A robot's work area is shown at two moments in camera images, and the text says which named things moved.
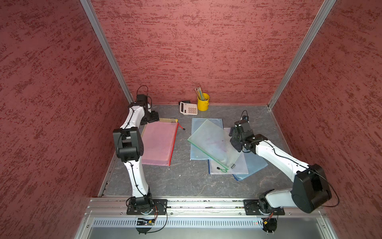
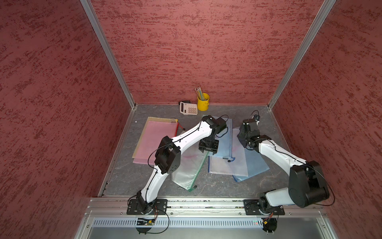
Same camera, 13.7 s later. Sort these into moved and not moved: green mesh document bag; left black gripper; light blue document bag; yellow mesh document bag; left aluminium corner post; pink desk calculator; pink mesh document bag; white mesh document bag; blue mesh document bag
Moved: light blue document bag; left black gripper; green mesh document bag
Not moved: yellow mesh document bag; pink mesh document bag; blue mesh document bag; white mesh document bag; pink desk calculator; left aluminium corner post
